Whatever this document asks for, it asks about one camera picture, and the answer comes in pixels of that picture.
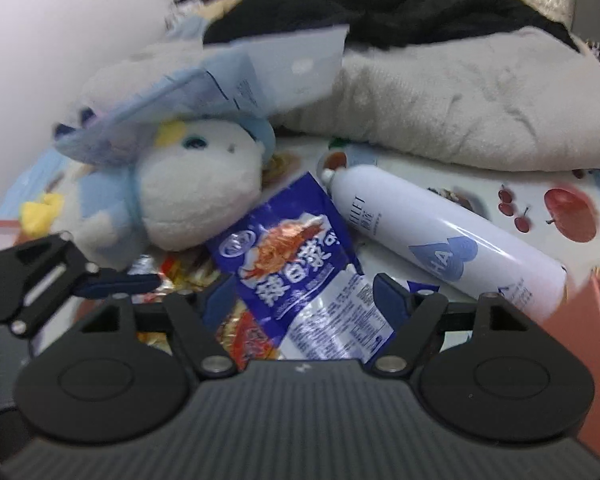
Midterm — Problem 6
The white spray bottle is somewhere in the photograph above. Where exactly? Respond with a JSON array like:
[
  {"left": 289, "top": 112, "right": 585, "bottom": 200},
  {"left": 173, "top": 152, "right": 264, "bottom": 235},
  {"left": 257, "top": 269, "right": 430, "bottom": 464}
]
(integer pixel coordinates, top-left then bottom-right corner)
[{"left": 320, "top": 164, "right": 567, "bottom": 323}]

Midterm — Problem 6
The red gold snack packet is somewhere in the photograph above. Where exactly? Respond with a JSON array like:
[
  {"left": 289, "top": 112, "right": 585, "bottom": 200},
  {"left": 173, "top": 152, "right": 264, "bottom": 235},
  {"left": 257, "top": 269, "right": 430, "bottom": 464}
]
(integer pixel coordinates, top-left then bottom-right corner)
[{"left": 130, "top": 252, "right": 216, "bottom": 306}]

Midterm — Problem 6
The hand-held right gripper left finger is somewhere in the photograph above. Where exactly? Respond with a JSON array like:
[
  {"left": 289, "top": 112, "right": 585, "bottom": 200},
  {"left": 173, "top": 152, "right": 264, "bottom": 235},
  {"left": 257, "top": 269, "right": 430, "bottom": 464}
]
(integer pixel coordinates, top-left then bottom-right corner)
[{"left": 82, "top": 272, "right": 241, "bottom": 378}]

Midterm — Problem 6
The blue snack packet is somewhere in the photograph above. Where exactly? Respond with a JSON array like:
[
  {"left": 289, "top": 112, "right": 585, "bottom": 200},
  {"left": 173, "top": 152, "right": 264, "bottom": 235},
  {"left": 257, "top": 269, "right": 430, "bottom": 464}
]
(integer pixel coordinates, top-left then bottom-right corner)
[{"left": 206, "top": 172, "right": 396, "bottom": 361}]

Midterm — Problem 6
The black blanket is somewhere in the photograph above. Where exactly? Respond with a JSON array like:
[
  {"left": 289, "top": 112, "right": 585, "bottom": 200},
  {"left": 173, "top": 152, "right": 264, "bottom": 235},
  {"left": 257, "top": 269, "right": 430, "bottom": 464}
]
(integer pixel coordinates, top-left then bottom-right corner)
[{"left": 202, "top": 0, "right": 581, "bottom": 53}]

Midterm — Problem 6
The white blue plush toy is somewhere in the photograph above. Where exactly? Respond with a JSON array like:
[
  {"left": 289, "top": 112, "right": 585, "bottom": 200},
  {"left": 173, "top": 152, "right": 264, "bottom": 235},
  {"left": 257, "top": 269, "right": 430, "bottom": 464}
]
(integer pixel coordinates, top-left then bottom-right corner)
[{"left": 20, "top": 117, "right": 276, "bottom": 268}]

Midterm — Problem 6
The cartoon print pillow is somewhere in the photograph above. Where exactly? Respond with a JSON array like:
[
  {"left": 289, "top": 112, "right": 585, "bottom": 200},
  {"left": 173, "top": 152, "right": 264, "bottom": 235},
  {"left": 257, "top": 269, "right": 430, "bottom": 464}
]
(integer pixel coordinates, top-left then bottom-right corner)
[{"left": 165, "top": 0, "right": 251, "bottom": 36}]

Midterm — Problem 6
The grey duvet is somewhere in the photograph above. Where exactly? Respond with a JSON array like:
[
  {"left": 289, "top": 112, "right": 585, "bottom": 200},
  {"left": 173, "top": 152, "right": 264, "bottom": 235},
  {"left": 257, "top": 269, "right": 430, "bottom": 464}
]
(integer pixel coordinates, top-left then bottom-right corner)
[{"left": 55, "top": 25, "right": 600, "bottom": 171}]

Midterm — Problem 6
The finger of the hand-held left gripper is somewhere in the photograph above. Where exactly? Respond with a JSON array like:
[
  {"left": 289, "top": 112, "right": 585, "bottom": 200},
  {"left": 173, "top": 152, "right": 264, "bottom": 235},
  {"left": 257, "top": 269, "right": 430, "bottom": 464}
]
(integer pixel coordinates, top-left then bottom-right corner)
[{"left": 0, "top": 232, "right": 161, "bottom": 333}]

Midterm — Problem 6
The striped red snack packet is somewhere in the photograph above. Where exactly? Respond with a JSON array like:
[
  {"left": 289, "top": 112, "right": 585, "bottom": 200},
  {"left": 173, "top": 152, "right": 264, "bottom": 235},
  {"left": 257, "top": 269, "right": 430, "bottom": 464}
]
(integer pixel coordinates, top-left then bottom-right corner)
[{"left": 217, "top": 305, "right": 283, "bottom": 361}]

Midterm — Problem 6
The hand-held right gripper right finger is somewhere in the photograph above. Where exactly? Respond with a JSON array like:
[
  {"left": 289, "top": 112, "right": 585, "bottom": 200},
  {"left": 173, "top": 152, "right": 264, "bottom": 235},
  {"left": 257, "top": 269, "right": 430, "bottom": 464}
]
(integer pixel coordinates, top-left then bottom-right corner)
[{"left": 372, "top": 274, "right": 536, "bottom": 378}]

